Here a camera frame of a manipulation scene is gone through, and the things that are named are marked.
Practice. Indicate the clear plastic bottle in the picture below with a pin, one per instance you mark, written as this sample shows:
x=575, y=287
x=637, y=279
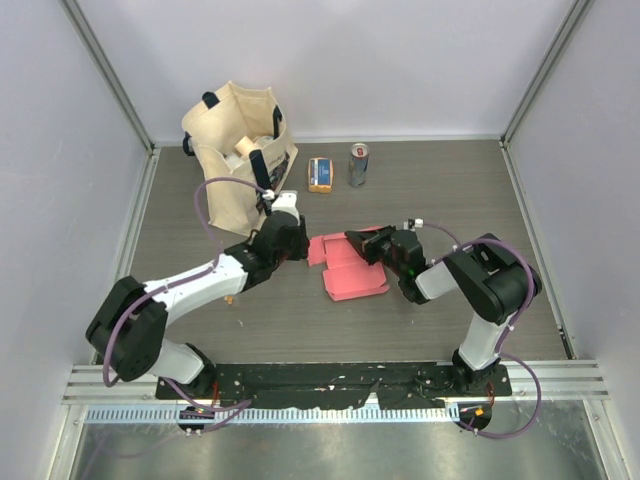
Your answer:
x=235, y=162

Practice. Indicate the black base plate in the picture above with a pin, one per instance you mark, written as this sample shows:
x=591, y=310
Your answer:
x=339, y=386

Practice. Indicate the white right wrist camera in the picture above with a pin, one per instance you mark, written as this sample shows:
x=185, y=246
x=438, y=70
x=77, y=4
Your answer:
x=413, y=223

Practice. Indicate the aluminium corner post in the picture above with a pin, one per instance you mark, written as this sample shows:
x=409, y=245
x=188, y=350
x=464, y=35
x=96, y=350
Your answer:
x=560, y=40
x=105, y=68

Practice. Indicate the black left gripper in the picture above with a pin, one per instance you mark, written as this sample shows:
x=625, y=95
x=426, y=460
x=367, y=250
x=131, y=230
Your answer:
x=301, y=251

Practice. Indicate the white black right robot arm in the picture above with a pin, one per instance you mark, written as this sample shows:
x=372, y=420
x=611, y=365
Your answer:
x=495, y=279

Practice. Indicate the silver energy drink can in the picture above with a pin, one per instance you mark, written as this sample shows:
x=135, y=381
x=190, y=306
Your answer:
x=358, y=164

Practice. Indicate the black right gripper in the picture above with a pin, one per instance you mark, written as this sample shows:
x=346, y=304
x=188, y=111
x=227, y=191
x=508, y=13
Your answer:
x=357, y=238

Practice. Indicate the beige canvas tote bag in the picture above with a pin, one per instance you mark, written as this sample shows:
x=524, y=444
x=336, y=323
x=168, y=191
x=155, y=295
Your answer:
x=239, y=133

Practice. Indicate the pink paper box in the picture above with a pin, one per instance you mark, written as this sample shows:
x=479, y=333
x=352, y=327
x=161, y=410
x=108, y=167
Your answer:
x=346, y=276

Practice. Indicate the slotted cable duct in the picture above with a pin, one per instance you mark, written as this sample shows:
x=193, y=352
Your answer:
x=183, y=414

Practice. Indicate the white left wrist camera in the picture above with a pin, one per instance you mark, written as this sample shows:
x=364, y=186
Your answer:
x=285, y=201

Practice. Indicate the orange sponge blue label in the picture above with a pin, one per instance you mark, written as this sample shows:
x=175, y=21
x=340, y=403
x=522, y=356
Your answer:
x=320, y=175

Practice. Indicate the aluminium corner post right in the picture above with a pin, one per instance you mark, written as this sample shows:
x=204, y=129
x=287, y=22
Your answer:
x=560, y=40

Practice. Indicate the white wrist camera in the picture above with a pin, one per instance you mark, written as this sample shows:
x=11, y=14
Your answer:
x=413, y=223
x=285, y=201

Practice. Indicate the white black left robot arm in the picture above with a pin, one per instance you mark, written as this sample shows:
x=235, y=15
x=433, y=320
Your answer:
x=128, y=330

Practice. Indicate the aluminium corner post left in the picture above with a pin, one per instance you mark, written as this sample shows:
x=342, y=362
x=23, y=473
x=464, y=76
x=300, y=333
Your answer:
x=105, y=68

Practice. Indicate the aluminium front rail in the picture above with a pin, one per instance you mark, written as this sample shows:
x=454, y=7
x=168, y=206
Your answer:
x=549, y=380

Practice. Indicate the cream lotion bottle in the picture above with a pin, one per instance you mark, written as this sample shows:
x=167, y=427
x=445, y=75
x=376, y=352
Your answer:
x=245, y=146

